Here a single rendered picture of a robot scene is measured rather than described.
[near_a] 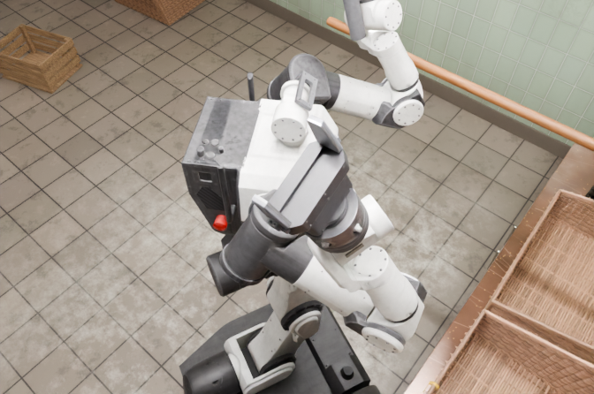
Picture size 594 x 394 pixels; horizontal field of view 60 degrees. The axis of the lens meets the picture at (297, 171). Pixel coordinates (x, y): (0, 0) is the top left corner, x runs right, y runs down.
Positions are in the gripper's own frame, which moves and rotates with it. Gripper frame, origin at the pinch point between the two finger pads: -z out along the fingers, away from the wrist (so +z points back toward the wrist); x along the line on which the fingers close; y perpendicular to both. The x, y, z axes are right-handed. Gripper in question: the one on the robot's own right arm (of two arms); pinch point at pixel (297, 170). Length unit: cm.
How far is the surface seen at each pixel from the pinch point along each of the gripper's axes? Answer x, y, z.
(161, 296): -49, -112, 152
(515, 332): 14, 21, 116
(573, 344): 19, 35, 117
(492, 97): 62, -10, 81
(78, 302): -72, -139, 139
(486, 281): 27, 5, 136
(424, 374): -11, 5, 121
